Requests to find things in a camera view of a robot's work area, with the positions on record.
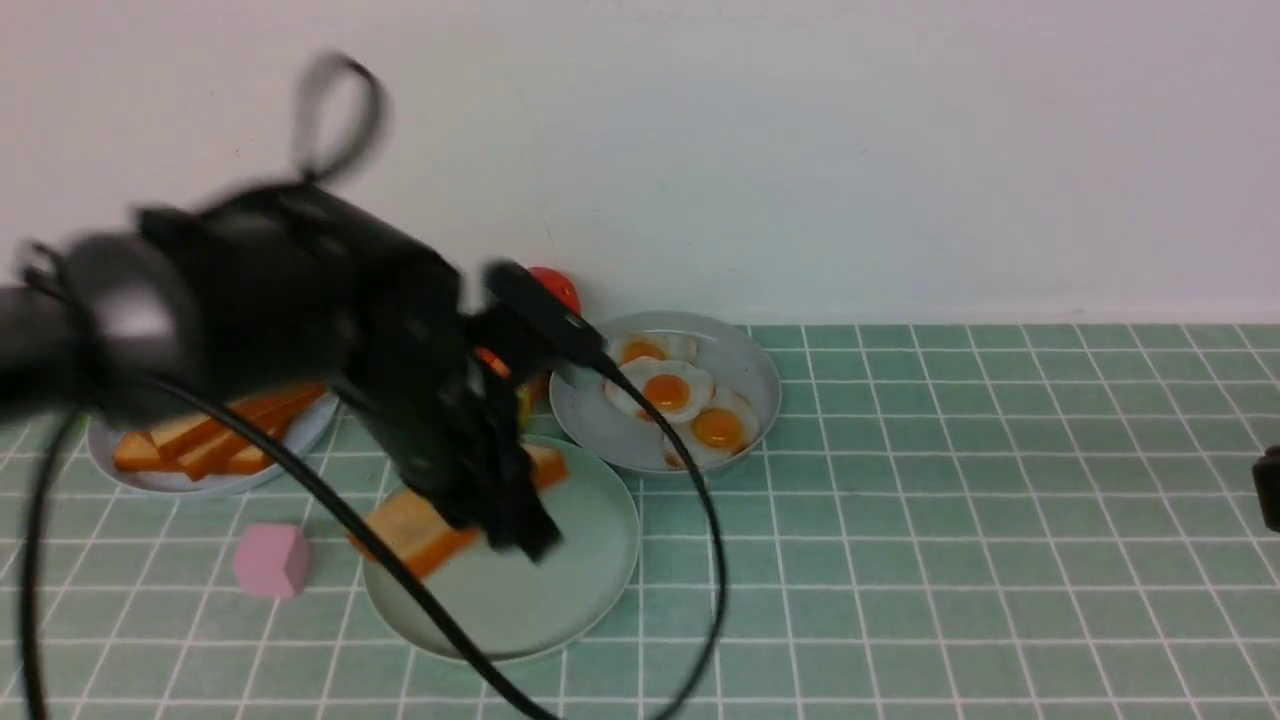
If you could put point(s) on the light green plate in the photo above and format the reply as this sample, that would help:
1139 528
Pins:
514 609

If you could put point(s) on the red tomato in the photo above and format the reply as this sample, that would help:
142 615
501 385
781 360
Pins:
559 285

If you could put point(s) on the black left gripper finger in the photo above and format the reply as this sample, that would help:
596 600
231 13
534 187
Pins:
515 517

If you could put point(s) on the grey plate with eggs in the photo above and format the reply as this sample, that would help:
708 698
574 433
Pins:
605 420

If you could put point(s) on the lilac foam cube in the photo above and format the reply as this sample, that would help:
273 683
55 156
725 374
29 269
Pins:
272 560

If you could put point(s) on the fried egg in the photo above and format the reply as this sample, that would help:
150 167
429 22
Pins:
676 389
658 346
724 429

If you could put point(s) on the bread slice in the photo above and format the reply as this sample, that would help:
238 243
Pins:
420 537
198 446

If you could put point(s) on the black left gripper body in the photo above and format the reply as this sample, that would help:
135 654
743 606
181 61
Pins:
289 284

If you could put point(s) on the green checkered tablecloth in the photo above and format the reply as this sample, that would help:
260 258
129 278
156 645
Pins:
947 522

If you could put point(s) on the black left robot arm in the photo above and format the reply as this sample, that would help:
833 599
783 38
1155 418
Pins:
103 321

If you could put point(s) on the white plate with bread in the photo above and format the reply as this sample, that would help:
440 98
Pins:
304 435

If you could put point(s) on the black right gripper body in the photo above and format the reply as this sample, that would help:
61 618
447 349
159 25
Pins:
1266 479

